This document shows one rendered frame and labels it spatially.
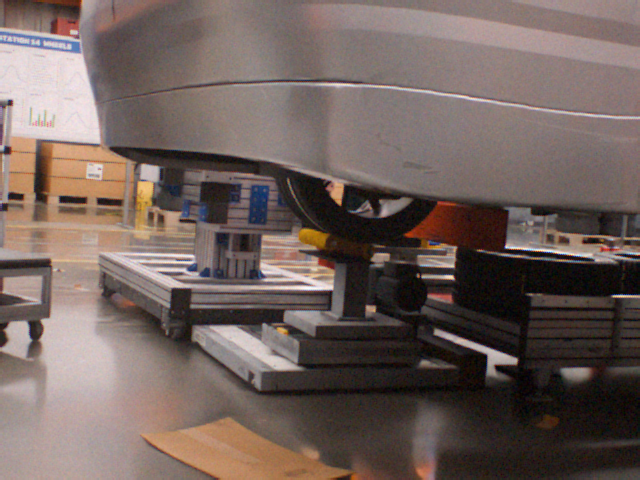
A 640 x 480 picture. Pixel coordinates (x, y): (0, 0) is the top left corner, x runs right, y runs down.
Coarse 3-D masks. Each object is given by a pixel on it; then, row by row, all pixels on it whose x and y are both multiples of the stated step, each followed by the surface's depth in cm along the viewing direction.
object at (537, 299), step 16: (544, 304) 326; (560, 304) 329; (576, 304) 332; (592, 304) 336; (608, 304) 339; (624, 304) 341; (528, 320) 324; (544, 320) 327; (560, 320) 330; (576, 320) 333; (592, 320) 337; (608, 320) 340; (624, 320) 343
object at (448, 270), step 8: (424, 272) 402; (432, 272) 404; (440, 272) 406; (448, 272) 407; (424, 280) 399; (432, 280) 401; (440, 280) 403; (448, 280) 404; (432, 288) 402; (440, 288) 403; (448, 288) 405
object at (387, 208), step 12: (324, 180) 341; (324, 192) 320; (348, 192) 345; (336, 204) 323; (372, 204) 350; (384, 204) 349; (396, 204) 342; (408, 204) 335; (348, 216) 325; (360, 216) 327; (372, 216) 336; (384, 216) 332; (396, 216) 333
